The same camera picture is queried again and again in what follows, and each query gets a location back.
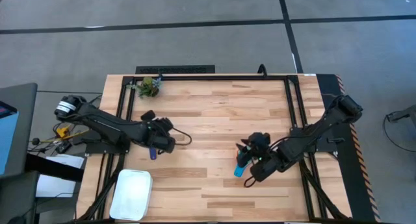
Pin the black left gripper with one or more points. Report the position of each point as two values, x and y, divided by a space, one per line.
165 145

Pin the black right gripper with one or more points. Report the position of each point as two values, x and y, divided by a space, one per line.
257 162

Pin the purple plastic measuring cup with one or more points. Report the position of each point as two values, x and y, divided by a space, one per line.
152 154

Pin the teal plastic measuring cup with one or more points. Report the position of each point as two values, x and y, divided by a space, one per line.
239 171

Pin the white plastic basket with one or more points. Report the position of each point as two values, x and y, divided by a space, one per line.
131 194

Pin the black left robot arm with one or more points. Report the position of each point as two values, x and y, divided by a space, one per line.
104 126

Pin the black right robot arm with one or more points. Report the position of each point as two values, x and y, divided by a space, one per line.
312 133

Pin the green plant in black pot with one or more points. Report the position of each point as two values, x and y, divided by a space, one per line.
149 87

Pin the black hazard striped platform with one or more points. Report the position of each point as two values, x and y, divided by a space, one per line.
334 185

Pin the black small device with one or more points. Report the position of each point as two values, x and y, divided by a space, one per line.
63 147

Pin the yellow hand tool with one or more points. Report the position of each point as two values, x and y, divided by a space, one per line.
63 132

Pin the black flat bar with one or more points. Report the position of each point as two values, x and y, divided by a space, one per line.
55 168

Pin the white paper sheets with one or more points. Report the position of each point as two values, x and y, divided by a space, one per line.
55 186

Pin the black round plug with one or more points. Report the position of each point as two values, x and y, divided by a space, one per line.
35 141

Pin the blue screen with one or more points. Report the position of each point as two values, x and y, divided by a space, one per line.
8 136

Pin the black aluminium table frame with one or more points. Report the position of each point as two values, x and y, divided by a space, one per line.
211 78

